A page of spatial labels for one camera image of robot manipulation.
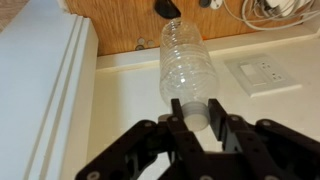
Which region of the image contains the white tangled cable bundle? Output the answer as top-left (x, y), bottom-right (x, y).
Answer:
top-left (222, 0), bottom-right (320, 32)

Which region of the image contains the white door frame moulding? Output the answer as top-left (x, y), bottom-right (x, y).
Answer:
top-left (0, 0), bottom-right (100, 180)

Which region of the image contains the small black object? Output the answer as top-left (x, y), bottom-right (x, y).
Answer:
top-left (154, 0), bottom-right (182, 20)

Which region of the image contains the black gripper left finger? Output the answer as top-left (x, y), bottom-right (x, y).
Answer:
top-left (74, 98), bottom-right (214, 180)

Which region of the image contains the white wall outlet plate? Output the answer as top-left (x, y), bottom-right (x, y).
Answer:
top-left (224, 54), bottom-right (304, 98)

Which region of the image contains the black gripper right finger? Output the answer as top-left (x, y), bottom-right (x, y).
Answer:
top-left (208, 98), bottom-right (320, 180)

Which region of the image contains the clear plastic bottle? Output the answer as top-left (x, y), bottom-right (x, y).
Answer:
top-left (159, 18), bottom-right (220, 132)

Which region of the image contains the white power adapter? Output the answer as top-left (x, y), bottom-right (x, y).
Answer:
top-left (263, 0), bottom-right (303, 16)

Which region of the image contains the white baseboard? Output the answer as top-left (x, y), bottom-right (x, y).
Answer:
top-left (95, 23), bottom-right (320, 72)

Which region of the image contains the small white round object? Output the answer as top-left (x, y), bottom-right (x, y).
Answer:
top-left (209, 0), bottom-right (224, 10)

